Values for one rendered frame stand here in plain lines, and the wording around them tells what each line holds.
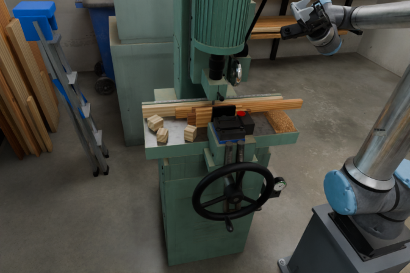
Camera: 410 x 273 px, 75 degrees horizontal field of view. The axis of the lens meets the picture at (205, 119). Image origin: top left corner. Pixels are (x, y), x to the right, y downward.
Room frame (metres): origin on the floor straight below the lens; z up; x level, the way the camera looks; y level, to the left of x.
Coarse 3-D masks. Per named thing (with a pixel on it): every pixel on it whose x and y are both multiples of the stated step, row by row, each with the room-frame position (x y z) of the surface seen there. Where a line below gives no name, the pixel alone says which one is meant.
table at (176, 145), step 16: (256, 112) 0.95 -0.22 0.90; (144, 128) 0.79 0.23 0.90; (176, 128) 0.80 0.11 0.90; (256, 128) 0.84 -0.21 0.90; (272, 128) 0.85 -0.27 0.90; (160, 144) 0.70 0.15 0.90; (176, 144) 0.71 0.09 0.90; (192, 144) 0.72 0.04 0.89; (208, 144) 0.74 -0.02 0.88; (256, 144) 0.79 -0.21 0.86; (272, 144) 0.81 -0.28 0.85; (208, 160) 0.67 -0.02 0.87; (256, 160) 0.69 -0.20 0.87
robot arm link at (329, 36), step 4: (332, 28) 1.01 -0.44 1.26; (328, 32) 0.99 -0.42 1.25; (332, 32) 1.00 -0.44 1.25; (308, 36) 1.02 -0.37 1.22; (324, 36) 0.99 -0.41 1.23; (328, 36) 0.99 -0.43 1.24; (332, 36) 1.00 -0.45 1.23; (312, 40) 1.00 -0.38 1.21; (316, 40) 0.99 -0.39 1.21; (320, 40) 0.98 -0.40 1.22; (324, 40) 0.99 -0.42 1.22; (328, 40) 1.00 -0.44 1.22; (316, 44) 1.01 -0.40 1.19; (320, 44) 1.01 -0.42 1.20; (324, 44) 0.99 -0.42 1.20
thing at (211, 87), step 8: (208, 72) 0.96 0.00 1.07; (208, 80) 0.89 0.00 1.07; (216, 80) 0.89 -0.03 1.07; (224, 80) 0.90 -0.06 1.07; (208, 88) 0.87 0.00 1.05; (216, 88) 0.86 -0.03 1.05; (224, 88) 0.87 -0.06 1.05; (208, 96) 0.86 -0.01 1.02; (216, 96) 0.86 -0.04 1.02; (224, 96) 0.87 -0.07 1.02
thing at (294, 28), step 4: (292, 24) 1.00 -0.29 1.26; (296, 24) 1.00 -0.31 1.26; (284, 28) 0.99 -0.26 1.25; (288, 28) 0.99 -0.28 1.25; (292, 28) 0.99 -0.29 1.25; (296, 28) 0.99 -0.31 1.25; (300, 28) 0.99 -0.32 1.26; (280, 32) 1.00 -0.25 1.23; (284, 32) 0.98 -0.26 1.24; (288, 32) 0.98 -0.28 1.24; (292, 32) 0.98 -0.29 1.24; (296, 32) 0.98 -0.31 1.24; (300, 32) 0.98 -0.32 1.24; (312, 32) 0.99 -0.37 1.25; (284, 36) 0.97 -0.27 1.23; (288, 36) 0.97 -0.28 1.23; (292, 36) 0.98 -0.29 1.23; (296, 36) 0.98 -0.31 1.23; (300, 36) 0.99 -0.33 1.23
